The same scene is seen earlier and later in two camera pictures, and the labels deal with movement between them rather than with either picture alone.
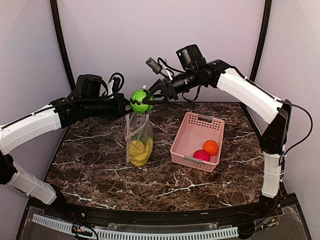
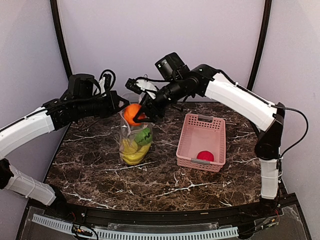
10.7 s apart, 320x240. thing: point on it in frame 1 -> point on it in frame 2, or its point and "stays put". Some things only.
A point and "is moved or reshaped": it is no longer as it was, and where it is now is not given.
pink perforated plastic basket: x=198 y=142 is moved or reshaped
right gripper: x=171 y=92 -> x=147 y=106
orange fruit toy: x=211 y=146 -> x=130 y=111
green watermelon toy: x=137 y=102 -> x=144 y=137
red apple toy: x=201 y=154 is moved or reshaped
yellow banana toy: x=150 y=146 -> x=136 y=158
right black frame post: x=268 y=8 stays put
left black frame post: x=61 y=44 stays put
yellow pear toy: x=138 y=154 -> x=128 y=146
